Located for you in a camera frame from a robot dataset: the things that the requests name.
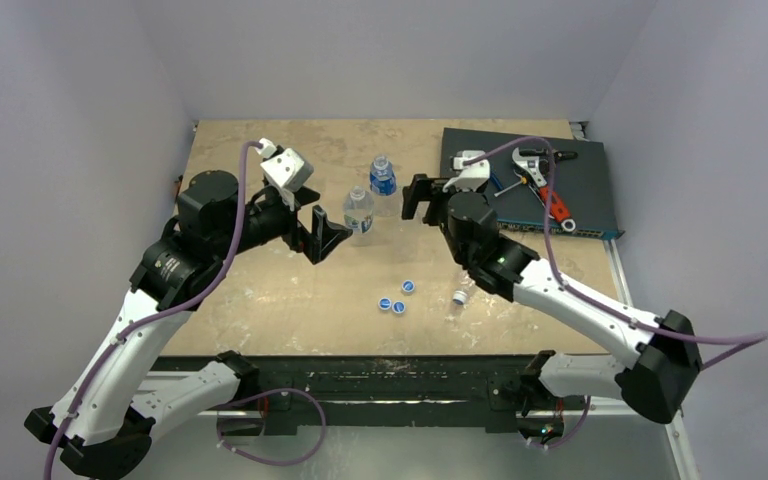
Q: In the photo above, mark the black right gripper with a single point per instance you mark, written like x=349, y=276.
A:
x=429, y=201

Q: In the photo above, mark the red adjustable wrench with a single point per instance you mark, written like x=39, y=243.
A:
x=532, y=168

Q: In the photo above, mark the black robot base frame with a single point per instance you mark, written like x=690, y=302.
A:
x=496, y=393

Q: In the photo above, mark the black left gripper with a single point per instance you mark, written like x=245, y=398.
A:
x=324, y=233

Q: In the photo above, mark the dark network switch box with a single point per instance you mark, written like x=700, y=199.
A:
x=583, y=184

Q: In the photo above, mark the green label water bottle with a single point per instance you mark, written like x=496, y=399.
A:
x=358, y=215

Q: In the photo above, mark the clear bottle blue cap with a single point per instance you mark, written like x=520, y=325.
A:
x=460, y=297

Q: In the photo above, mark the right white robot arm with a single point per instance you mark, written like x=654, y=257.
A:
x=649, y=361

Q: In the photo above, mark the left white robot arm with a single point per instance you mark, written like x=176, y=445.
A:
x=102, y=428

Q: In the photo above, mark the blue label Pocari bottle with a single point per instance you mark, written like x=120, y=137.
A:
x=382, y=178

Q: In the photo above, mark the blue handled pliers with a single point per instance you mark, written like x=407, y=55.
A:
x=495, y=182

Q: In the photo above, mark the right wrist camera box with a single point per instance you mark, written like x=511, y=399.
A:
x=472, y=172

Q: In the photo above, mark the blue white bottle cap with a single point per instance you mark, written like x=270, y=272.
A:
x=398, y=307

